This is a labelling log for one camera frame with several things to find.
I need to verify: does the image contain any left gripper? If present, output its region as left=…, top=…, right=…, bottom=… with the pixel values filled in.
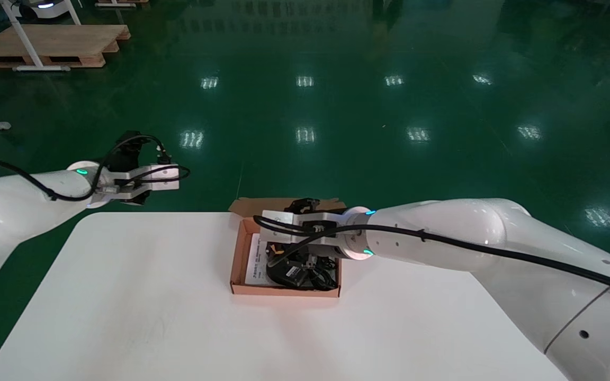
left=71, top=131, right=182, bottom=208

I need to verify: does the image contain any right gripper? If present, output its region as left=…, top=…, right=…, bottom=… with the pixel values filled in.
left=259, top=198, right=375, bottom=269

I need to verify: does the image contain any black wired computer mouse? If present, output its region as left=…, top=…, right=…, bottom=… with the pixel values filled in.
left=266, top=260, right=312, bottom=289

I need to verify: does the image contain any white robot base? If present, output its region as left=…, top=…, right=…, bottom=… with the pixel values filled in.
left=11, top=0, right=80, bottom=21

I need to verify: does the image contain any brown cardboard storage box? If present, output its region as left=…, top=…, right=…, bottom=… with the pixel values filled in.
left=229, top=198, right=349, bottom=297

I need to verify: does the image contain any white printed paper leaflet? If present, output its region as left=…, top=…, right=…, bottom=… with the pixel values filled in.
left=245, top=234, right=273, bottom=287

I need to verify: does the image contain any large wooden pallet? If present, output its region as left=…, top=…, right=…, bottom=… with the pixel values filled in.
left=0, top=24, right=131, bottom=70

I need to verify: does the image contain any white desk frame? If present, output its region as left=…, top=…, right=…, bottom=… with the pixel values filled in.
left=0, top=0, right=82, bottom=72

